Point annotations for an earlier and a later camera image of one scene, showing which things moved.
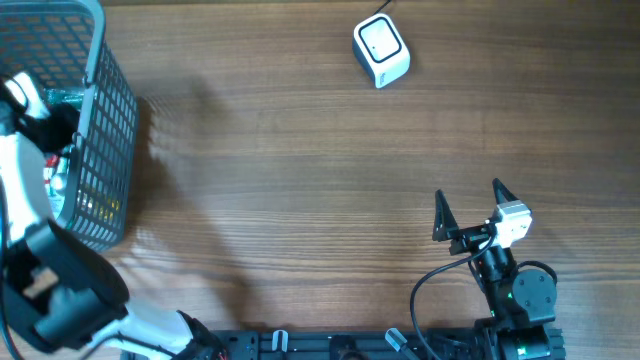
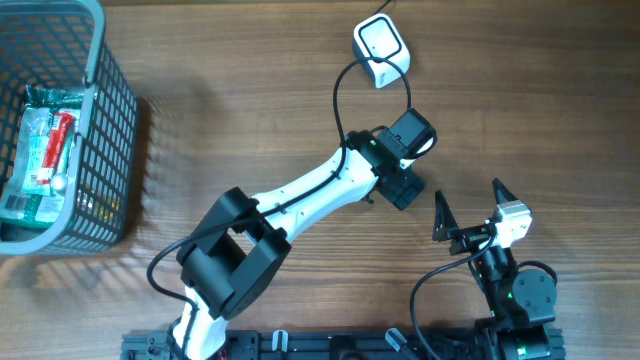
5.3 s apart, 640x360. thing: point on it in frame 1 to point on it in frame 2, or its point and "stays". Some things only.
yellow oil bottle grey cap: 58,182 stays
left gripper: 70,122 to 406,189
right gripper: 446,224 stays
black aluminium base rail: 429,344 stays
